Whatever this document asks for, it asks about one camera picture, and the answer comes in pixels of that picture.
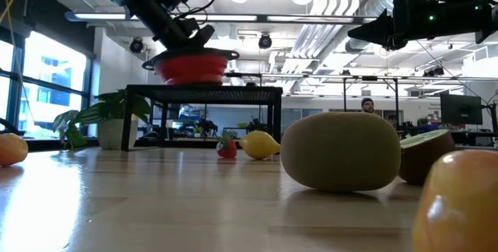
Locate green potted plant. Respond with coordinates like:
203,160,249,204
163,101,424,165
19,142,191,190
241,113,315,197
52,88,153,151

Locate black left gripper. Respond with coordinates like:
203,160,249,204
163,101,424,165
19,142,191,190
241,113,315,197
133,0,216,52

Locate green toy kiwi half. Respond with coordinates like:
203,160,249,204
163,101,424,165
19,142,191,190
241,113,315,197
398,128,457,186

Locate black aluminium table frame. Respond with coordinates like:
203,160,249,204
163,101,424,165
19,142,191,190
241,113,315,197
23,137,281,151

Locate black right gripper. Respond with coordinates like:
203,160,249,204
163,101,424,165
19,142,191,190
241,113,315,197
347,0,488,51

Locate small orange toy pear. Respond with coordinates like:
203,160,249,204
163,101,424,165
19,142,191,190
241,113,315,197
0,133,29,166
411,149,498,252

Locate red toy strawberry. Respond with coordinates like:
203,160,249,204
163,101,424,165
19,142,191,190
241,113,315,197
216,130,238,159

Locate long ceiling light bar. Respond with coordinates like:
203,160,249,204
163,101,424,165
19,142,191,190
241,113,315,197
65,10,374,24

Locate yellow toy lemon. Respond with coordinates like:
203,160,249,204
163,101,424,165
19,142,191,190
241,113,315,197
239,130,282,161

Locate black background station frame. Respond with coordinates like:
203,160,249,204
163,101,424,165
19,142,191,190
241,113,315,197
341,75,401,128

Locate small background plant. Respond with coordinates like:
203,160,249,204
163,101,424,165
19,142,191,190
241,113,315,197
193,118,219,138

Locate red collapsible colander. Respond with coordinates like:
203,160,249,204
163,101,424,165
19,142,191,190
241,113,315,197
142,47,240,86

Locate black perforated metal shelf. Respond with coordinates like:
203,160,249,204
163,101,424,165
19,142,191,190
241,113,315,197
121,83,284,152

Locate black ceiling spotlight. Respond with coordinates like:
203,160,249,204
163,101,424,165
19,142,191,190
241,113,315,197
258,33,273,50
129,37,145,54

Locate person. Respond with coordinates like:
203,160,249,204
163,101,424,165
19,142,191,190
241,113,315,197
359,96,377,115

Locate brown whole toy kiwi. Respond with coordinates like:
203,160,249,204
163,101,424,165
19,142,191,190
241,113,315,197
280,111,402,193

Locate black computer monitor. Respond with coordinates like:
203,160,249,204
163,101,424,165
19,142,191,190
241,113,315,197
440,93,484,126

